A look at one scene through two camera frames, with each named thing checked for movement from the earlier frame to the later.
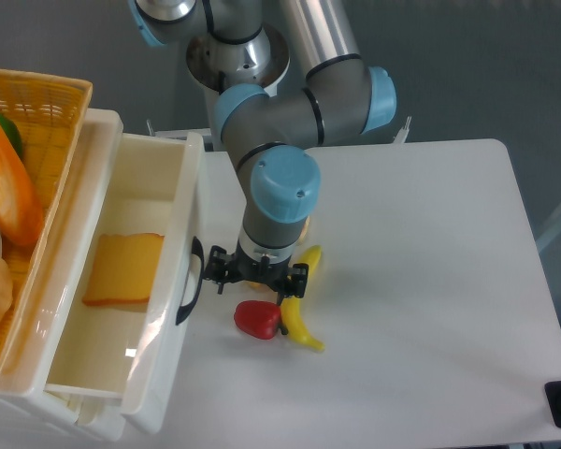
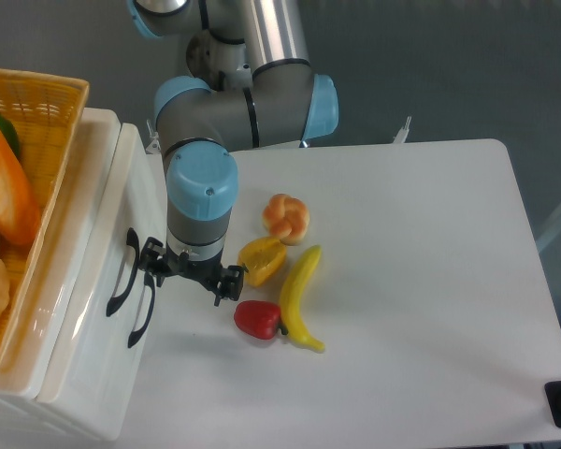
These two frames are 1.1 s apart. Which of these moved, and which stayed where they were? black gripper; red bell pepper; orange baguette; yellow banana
Moved: black gripper
Stayed: red bell pepper; orange baguette; yellow banana
